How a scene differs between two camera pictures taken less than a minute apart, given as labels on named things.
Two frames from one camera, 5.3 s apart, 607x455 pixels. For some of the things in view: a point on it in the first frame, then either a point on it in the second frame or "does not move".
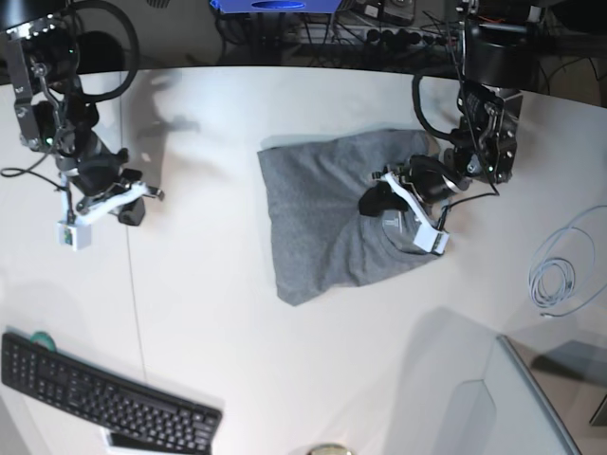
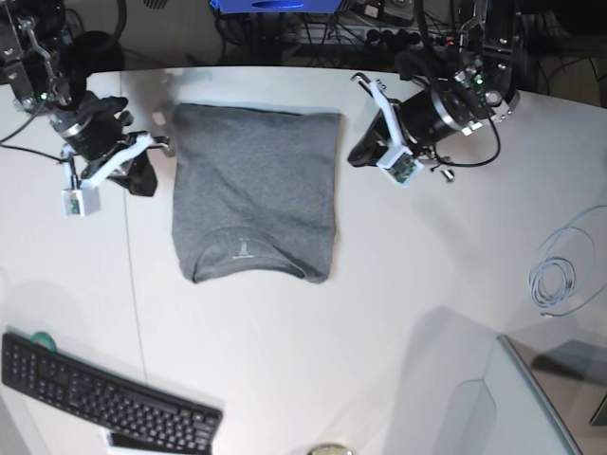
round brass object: (330, 449) does not move
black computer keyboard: (39, 370) does not move
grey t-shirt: (321, 240) to (254, 191)
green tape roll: (45, 338) does not move
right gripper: (426, 186) to (402, 134)
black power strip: (398, 38) does not move
